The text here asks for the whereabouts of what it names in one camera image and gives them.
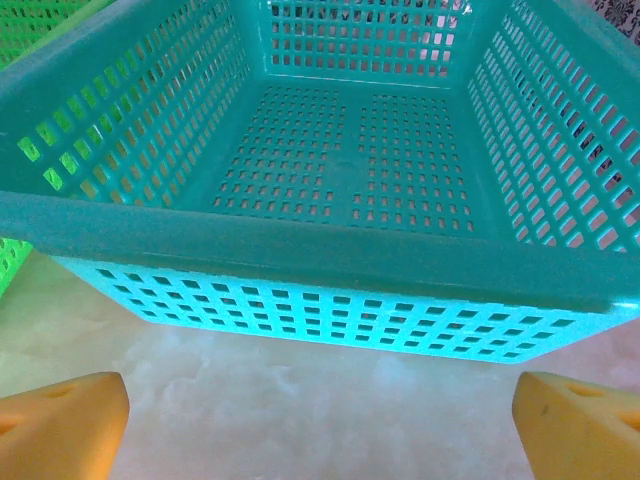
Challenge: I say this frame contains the green plastic basket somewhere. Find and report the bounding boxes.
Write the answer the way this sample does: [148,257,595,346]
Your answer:
[0,0,136,301]

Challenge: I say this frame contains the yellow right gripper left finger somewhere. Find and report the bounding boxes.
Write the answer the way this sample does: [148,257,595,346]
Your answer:
[0,371,131,480]

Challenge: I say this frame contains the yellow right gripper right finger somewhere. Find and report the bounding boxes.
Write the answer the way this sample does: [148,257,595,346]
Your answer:
[511,371,640,480]

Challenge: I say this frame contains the teal plastic basket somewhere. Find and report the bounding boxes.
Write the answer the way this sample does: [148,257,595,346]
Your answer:
[0,0,640,369]

